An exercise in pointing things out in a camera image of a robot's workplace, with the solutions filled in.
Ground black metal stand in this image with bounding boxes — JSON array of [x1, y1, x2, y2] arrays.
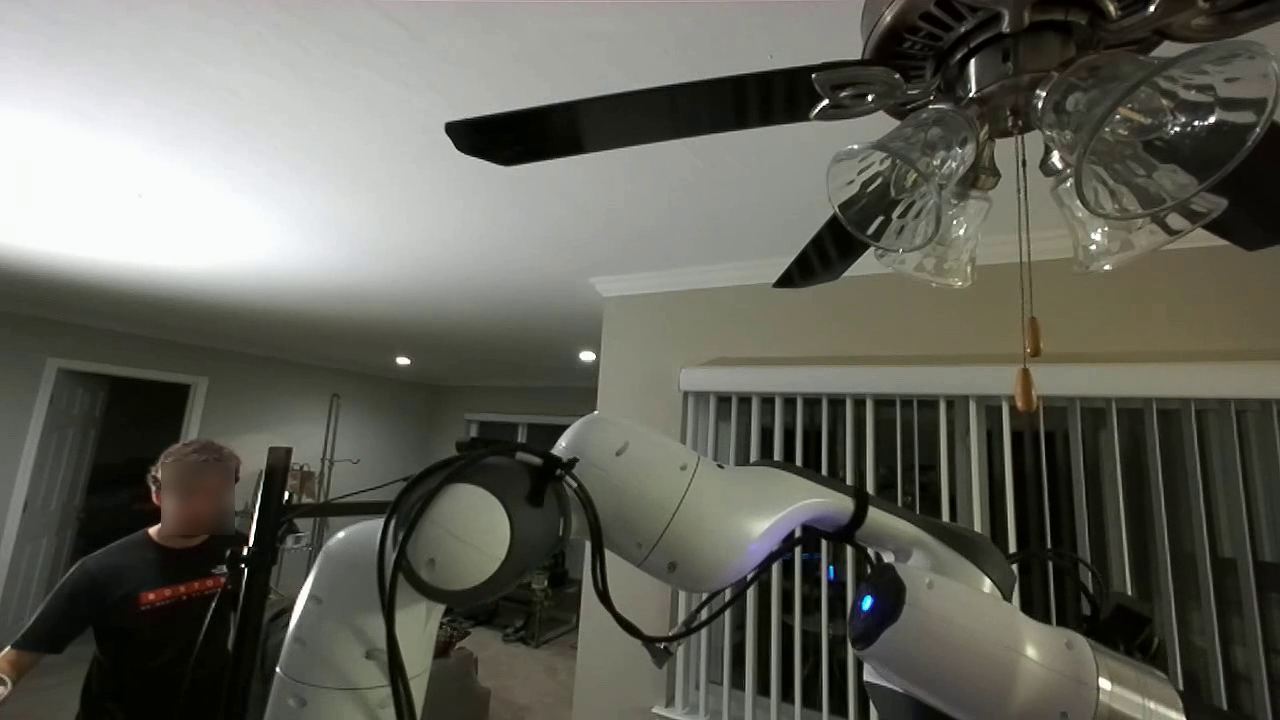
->
[[215, 443, 299, 720]]

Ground man in black t-shirt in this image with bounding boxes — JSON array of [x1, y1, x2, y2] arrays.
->
[[0, 436, 257, 720]]

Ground long fan pull chain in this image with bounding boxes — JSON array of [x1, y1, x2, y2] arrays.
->
[[1013, 134, 1039, 421]]

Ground dark ceiling fan blade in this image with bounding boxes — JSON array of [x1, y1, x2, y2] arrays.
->
[[1155, 113, 1280, 257], [1098, 0, 1280, 47], [439, 57, 878, 174], [770, 164, 918, 291]]

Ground grey vertical window blinds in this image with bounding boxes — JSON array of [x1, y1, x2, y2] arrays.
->
[[675, 394, 1280, 720]]

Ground clear glass lamp shade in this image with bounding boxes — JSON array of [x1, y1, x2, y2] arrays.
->
[[1049, 164, 1174, 280], [1038, 37, 1280, 234], [822, 101, 999, 260], [899, 186, 999, 291]]

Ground bare forearm of man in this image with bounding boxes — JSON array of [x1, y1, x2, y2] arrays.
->
[[0, 642, 57, 704]]

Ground short fan pull chain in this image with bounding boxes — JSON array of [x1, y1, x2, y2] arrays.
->
[[1018, 134, 1046, 363]]

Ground white blind valance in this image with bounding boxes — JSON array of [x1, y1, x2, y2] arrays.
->
[[675, 356, 1280, 404]]

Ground silver ceiling fan motor housing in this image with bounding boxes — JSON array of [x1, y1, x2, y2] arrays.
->
[[809, 0, 1206, 175]]

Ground white door frame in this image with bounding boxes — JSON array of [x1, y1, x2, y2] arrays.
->
[[0, 356, 212, 646]]

